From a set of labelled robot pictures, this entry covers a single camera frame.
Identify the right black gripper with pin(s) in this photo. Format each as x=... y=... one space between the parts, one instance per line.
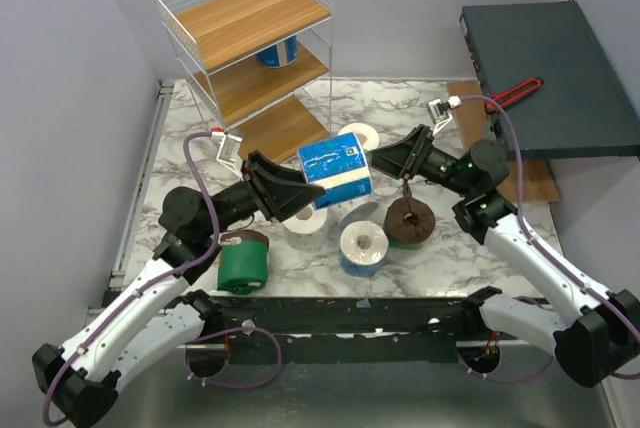
x=419 y=152

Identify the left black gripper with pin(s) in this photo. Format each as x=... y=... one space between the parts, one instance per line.
x=277 y=197

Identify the blue cartoon-face paper roll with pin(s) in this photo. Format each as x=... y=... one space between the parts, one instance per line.
x=339 y=165

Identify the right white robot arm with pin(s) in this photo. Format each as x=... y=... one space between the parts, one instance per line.
x=591 y=331

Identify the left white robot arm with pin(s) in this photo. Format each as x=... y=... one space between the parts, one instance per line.
x=84 y=376

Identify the plain white bottom paper roll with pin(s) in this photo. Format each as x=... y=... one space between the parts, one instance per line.
x=368 y=136

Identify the brown paper roll green base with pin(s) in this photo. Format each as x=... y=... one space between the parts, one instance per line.
x=409 y=222

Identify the green wrapped brown paper roll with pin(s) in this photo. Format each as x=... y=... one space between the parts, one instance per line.
x=243 y=262

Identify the pink dotted paper roll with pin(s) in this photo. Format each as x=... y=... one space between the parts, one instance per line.
x=358 y=209

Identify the blue-bottom wrapped paper roll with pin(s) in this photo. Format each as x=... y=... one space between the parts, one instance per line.
x=363 y=246

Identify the red black utility knife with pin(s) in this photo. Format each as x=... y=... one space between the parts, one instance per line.
x=512 y=96

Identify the dark grey flat metal box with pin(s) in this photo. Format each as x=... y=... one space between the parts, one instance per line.
x=582 y=109

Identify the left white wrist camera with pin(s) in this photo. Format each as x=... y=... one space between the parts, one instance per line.
x=229 y=142

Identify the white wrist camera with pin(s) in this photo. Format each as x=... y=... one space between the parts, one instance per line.
x=441 y=112
x=229 y=142

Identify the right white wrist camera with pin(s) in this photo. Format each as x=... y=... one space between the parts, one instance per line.
x=441 y=112

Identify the aluminium frame rail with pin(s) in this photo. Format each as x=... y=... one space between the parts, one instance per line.
x=114 y=282

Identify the white wire wooden shelf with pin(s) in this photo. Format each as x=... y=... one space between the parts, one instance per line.
x=215 y=42

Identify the black metal base rail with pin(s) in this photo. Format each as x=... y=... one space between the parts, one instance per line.
x=257 y=331

